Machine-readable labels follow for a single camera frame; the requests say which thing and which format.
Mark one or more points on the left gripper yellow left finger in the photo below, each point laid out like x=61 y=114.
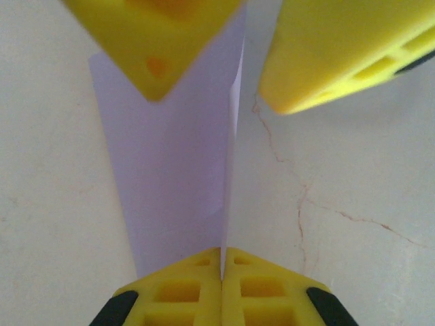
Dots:
x=176 y=299

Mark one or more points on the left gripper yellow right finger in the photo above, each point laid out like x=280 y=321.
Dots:
x=272 y=299

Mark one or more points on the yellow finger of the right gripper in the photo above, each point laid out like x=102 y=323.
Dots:
x=333 y=51
x=153 y=40

